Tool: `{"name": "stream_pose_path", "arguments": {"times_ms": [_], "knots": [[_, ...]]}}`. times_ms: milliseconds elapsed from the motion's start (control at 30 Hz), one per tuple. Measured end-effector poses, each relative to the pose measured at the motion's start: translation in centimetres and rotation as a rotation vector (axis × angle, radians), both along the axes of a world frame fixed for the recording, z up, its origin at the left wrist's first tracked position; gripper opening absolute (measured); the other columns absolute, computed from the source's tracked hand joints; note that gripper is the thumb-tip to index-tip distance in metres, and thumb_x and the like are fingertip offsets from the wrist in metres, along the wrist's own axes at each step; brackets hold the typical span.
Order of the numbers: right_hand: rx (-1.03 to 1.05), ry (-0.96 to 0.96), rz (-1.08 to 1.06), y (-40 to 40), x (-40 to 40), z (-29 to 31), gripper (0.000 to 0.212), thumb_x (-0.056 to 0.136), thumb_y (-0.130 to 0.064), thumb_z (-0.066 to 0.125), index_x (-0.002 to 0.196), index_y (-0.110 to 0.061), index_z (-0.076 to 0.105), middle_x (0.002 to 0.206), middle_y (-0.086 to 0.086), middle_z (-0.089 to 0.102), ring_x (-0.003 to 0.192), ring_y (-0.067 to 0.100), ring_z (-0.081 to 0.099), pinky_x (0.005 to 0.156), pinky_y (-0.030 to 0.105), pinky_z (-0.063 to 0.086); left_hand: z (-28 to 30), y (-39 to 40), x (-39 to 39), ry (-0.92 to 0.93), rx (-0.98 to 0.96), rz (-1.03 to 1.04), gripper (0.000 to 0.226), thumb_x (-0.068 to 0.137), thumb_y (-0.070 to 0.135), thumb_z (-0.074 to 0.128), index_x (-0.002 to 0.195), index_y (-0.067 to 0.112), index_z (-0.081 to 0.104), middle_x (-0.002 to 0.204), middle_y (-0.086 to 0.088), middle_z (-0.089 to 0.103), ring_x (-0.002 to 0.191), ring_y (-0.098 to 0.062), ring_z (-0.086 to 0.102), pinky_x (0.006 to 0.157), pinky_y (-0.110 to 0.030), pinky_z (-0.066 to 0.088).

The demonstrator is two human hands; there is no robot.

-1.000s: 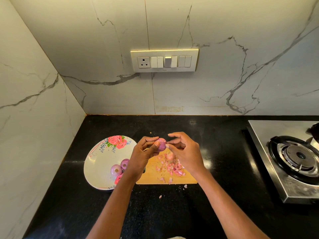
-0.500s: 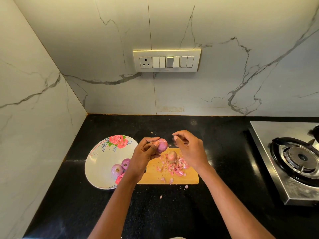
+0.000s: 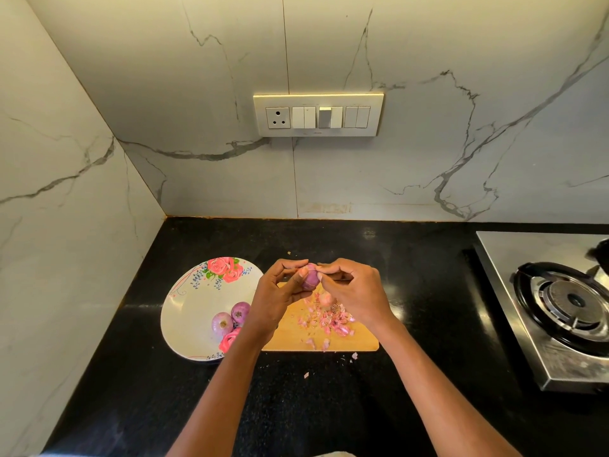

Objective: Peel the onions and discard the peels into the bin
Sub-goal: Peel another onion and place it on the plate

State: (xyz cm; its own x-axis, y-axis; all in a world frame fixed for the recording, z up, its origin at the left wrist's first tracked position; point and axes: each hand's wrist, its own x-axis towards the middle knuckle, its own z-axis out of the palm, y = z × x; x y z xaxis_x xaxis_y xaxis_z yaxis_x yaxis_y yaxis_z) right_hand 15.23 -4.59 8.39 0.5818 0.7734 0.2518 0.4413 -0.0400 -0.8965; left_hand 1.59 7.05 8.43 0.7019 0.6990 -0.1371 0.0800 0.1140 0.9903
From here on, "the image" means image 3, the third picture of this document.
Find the person's left hand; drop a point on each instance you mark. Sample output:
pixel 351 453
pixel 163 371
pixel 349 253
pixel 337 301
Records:
pixel 268 304

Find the person's right hand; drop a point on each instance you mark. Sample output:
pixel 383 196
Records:
pixel 366 298

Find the small pink onion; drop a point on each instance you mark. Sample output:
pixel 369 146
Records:
pixel 241 313
pixel 325 299
pixel 310 276
pixel 222 324

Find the pile of onion peels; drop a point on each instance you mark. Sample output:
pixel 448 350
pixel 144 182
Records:
pixel 328 321

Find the person's right forearm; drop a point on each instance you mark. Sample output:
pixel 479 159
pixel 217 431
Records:
pixel 442 400

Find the person's left forearm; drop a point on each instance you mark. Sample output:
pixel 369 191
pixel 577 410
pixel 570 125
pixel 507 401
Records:
pixel 217 406

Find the wooden cutting board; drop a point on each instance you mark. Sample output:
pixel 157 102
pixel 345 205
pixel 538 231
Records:
pixel 285 342

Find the black stone countertop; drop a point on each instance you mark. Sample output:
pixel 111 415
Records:
pixel 438 261

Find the white floral plate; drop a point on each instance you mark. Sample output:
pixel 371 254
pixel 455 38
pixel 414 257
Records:
pixel 188 309

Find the stainless steel gas stove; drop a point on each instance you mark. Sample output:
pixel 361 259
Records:
pixel 500 261

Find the beige striped garment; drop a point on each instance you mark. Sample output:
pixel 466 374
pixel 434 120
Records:
pixel 333 455

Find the black stove burner grate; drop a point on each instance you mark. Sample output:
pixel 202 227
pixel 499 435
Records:
pixel 602 255
pixel 563 304

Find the white wall switch panel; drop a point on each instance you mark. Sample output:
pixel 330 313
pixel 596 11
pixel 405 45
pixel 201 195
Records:
pixel 319 115

